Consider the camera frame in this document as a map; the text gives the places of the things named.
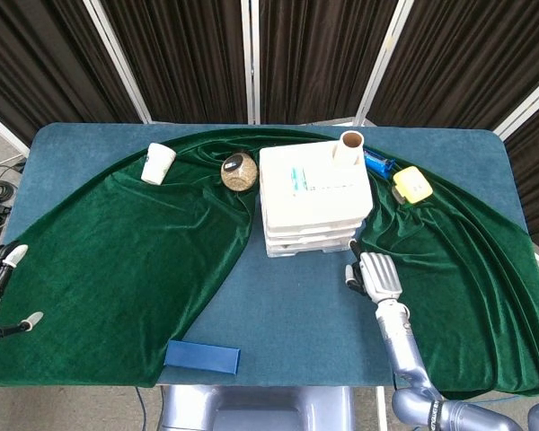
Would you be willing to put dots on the glass jar of grains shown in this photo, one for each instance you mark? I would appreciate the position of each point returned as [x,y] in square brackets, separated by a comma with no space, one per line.
[239,175]

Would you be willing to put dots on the green velvet cloth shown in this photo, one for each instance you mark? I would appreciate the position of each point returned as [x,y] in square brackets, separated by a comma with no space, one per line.
[117,251]

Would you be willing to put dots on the white table leg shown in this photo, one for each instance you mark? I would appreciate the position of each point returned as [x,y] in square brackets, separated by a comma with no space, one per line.
[381,408]

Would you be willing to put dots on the blue felt table cover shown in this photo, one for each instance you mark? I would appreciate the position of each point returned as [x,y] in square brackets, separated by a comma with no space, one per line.
[287,323]

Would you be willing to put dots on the white paper roll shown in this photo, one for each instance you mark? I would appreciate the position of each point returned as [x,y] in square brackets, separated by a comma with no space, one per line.
[349,150]

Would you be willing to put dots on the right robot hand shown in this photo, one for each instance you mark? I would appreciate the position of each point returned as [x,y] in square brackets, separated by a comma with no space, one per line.
[379,276]

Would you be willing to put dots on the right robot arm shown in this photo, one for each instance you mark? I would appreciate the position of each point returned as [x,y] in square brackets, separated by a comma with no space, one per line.
[400,341]

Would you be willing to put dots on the blue cardboard box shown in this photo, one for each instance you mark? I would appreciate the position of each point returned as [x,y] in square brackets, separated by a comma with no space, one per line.
[197,354]

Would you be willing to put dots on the dark folding screen white frame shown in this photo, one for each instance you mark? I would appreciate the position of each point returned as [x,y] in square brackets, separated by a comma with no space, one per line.
[305,58]

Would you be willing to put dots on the lilac robot torso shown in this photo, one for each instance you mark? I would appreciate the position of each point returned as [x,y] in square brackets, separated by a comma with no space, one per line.
[251,404]

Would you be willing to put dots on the white plastic drawer unit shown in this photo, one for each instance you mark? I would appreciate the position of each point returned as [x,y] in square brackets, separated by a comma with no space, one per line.
[314,197]

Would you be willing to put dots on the white paper cup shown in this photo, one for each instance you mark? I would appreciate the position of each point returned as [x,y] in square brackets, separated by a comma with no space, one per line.
[157,164]

